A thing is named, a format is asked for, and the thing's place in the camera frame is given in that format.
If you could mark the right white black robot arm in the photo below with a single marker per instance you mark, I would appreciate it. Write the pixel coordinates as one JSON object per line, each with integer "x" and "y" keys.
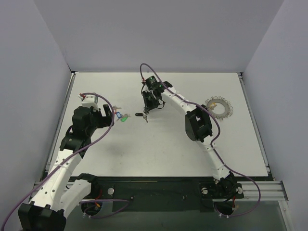
{"x": 198, "y": 128}

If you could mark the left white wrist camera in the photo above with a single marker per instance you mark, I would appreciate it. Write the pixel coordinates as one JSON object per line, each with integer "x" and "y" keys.
{"x": 89, "y": 101}

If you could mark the green key tag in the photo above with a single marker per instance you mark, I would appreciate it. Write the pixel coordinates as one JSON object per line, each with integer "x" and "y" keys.
{"x": 124, "y": 117}

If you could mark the blue key tag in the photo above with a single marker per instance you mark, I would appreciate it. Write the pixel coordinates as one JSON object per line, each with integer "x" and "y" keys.
{"x": 119, "y": 116}

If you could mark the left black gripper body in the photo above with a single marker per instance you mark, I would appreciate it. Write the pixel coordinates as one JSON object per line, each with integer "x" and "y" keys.
{"x": 103, "y": 115}

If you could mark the white disc wire keyring holder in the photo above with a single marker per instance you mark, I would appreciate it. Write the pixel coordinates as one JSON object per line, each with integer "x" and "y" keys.
{"x": 219, "y": 107}

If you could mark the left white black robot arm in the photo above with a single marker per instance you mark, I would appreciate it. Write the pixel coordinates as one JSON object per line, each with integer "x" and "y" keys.
{"x": 50, "y": 207}

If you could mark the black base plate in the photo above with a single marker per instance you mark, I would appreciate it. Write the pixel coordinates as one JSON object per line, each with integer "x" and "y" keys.
{"x": 156, "y": 204}

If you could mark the red tag key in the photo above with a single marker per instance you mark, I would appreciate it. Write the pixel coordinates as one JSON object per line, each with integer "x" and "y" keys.
{"x": 115, "y": 108}

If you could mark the black tag silver key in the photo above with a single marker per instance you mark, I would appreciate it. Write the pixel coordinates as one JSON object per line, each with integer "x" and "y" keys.
{"x": 144, "y": 116}

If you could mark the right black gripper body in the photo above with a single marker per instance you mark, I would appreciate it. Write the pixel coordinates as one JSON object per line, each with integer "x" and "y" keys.
{"x": 149, "y": 102}

